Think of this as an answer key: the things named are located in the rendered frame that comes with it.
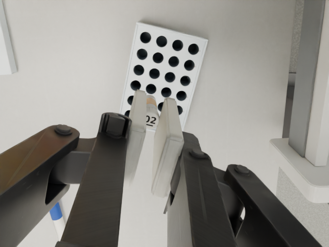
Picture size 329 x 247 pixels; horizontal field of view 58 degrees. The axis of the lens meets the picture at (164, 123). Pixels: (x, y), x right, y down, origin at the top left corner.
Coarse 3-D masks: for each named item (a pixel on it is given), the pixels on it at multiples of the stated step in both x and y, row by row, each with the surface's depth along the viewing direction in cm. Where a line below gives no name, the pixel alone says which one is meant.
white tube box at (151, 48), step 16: (144, 32) 37; (160, 32) 34; (176, 32) 34; (144, 48) 34; (160, 48) 34; (176, 48) 38; (192, 48) 38; (128, 64) 35; (144, 64) 35; (160, 64) 35; (176, 64) 36; (192, 64) 37; (128, 80) 35; (144, 80) 36; (160, 80) 36; (176, 80) 36; (192, 80) 36; (128, 96) 36; (160, 96) 36; (176, 96) 38; (192, 96) 36; (128, 112) 40; (160, 112) 37
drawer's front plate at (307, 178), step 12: (276, 144) 34; (276, 156) 33; (288, 156) 31; (300, 156) 31; (288, 168) 30; (300, 168) 29; (312, 168) 29; (324, 168) 29; (300, 180) 28; (312, 180) 27; (324, 180) 27; (312, 192) 26; (324, 192) 26
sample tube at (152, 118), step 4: (148, 96) 22; (152, 96) 23; (148, 100) 21; (152, 100) 21; (148, 104) 20; (152, 104) 20; (156, 104) 22; (148, 108) 19; (152, 108) 19; (156, 108) 20; (148, 112) 19; (152, 112) 19; (156, 112) 19; (148, 116) 19; (152, 116) 19; (156, 116) 19; (148, 120) 19; (152, 120) 19; (156, 120) 19; (148, 124) 19; (152, 124) 19; (156, 124) 19; (148, 128) 19; (152, 128) 19
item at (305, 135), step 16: (320, 0) 26; (304, 16) 29; (320, 16) 26; (304, 32) 29; (320, 32) 27; (304, 48) 29; (320, 48) 27; (304, 64) 30; (320, 64) 27; (304, 80) 30; (320, 80) 27; (304, 96) 30; (320, 96) 27; (304, 112) 30; (320, 112) 27; (304, 128) 30; (320, 128) 28; (288, 144) 34; (304, 144) 30; (320, 144) 28; (320, 160) 29
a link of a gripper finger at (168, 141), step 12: (168, 108) 16; (168, 120) 15; (156, 132) 19; (168, 132) 13; (180, 132) 13; (156, 144) 17; (168, 144) 13; (180, 144) 13; (156, 156) 15; (168, 156) 13; (156, 168) 14; (168, 168) 13; (156, 180) 13; (168, 180) 13; (156, 192) 13
